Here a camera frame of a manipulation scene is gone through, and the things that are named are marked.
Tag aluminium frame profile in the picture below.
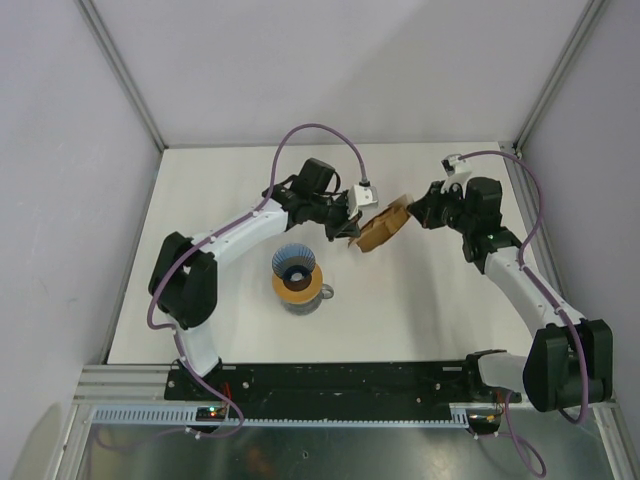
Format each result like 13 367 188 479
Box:
74 0 167 153

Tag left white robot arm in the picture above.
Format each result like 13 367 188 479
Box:
147 158 377 400

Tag orange coffee filter box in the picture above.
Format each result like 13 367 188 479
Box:
347 195 412 254

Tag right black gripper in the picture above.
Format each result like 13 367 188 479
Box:
408 180 476 234

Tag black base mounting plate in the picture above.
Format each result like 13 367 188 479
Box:
164 355 508 418

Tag brown paper coffee filters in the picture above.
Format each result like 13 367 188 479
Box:
355 199 409 253

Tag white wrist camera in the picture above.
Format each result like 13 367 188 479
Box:
347 184 379 219
440 154 472 193

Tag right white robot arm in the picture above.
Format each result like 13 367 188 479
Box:
408 177 613 412

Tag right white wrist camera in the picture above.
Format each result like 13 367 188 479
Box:
440 154 472 193

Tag grey slotted cable duct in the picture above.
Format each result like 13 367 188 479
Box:
92 404 498 428

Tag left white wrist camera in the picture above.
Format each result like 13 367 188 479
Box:
347 184 379 219

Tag blue glass dripper cone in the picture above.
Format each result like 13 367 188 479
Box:
271 243 316 281

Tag round bamboo dripper stand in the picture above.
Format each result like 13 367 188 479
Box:
272 265 323 305

